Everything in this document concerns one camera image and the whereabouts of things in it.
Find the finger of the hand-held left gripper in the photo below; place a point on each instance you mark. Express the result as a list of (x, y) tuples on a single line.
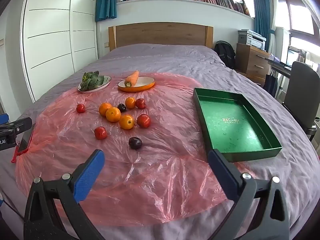
[(3, 119), (20, 125)]

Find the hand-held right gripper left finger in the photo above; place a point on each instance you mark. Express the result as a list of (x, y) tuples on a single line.
[(90, 175)]

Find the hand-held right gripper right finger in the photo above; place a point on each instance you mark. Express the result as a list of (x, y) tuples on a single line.
[(221, 170)]

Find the green metal tray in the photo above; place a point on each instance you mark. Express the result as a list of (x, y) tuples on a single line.
[(230, 130)]

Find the small red apple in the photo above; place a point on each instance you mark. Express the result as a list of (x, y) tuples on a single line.
[(80, 108), (100, 133), (143, 120), (140, 103)]

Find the dark purple plum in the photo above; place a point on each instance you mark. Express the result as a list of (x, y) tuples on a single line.
[(121, 107), (135, 143)]

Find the orange mandarin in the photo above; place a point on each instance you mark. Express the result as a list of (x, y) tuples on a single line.
[(126, 122), (113, 115), (103, 108), (130, 102)]

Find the pink plastic sheet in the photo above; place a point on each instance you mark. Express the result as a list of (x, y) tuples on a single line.
[(150, 180)]

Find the green bok choy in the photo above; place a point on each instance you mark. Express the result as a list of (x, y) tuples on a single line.
[(91, 80)]

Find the white plate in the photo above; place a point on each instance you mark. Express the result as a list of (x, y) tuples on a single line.
[(100, 88)]

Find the dark shopping bag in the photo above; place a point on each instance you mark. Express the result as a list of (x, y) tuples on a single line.
[(270, 85)]

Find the white wardrobe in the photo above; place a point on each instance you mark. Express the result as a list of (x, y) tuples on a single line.
[(50, 30)]

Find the orange oval dish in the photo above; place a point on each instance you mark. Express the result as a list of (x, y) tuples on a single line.
[(142, 88)]

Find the orange carrot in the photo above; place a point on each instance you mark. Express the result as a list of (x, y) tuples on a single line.
[(132, 78)]

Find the wooden dresser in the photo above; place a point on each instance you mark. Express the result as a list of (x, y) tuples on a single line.
[(250, 60)]

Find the black backpack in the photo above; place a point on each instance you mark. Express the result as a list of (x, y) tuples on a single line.
[(225, 53)]

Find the grey office chair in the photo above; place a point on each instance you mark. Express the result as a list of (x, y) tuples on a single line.
[(302, 85)]

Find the grey desk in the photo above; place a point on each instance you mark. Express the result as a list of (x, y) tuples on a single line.
[(277, 65)]

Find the bed with purple sheet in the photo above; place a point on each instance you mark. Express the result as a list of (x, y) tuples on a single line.
[(162, 60)]

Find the white printer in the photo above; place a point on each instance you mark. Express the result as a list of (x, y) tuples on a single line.
[(251, 38)]

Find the open laptop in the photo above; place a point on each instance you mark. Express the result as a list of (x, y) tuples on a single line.
[(292, 55)]

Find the white tall cabinet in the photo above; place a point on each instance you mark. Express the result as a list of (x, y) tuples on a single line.
[(281, 45)]

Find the wooden headboard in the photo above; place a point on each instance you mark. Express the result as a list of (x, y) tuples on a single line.
[(160, 33)]

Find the teal curtain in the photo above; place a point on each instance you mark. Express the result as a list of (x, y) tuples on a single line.
[(106, 0), (261, 17)]

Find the brown framed window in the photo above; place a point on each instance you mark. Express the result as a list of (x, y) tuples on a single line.
[(300, 17)]

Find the wall outlet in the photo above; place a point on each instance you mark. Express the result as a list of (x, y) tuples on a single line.
[(106, 44)]

